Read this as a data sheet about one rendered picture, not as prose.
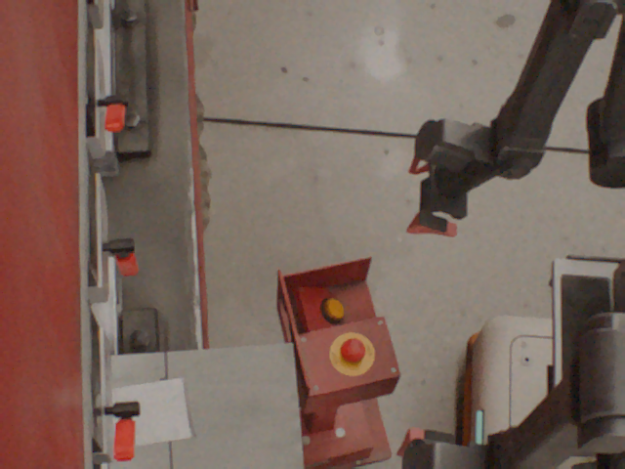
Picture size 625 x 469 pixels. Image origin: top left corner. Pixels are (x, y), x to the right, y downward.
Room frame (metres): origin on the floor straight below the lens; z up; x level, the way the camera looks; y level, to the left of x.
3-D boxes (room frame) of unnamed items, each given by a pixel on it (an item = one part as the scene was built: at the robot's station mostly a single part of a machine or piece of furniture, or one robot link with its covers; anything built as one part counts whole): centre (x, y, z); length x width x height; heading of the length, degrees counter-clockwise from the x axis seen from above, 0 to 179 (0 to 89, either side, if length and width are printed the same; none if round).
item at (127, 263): (0.48, 0.24, 1.20); 0.04 x 0.02 x 0.10; 102
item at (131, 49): (0.92, 0.34, 0.89); 0.30 x 0.05 x 0.03; 12
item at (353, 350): (0.52, -0.08, 0.79); 0.04 x 0.04 x 0.04
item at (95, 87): (0.68, 0.35, 1.26); 0.15 x 0.09 x 0.17; 12
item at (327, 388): (0.56, -0.05, 0.75); 0.20 x 0.16 x 0.18; 21
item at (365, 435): (0.57, -0.08, 0.06); 0.25 x 0.20 x 0.12; 111
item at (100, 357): (0.29, 0.26, 1.26); 0.15 x 0.09 x 0.17; 12
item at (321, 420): (0.56, -0.05, 0.39); 0.05 x 0.05 x 0.54; 21
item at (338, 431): (0.56, -0.05, 0.13); 0.10 x 0.10 x 0.01; 21
